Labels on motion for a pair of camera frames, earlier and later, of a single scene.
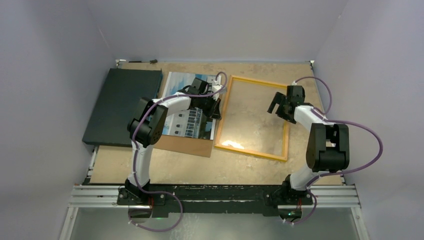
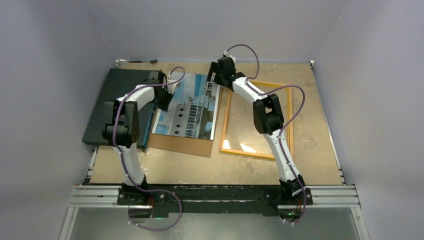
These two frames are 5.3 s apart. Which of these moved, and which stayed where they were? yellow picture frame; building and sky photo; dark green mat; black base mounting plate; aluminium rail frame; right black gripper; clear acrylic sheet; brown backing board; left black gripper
Moved: left black gripper; yellow picture frame; right black gripper
Stayed: clear acrylic sheet; dark green mat; building and sky photo; brown backing board; aluminium rail frame; black base mounting plate
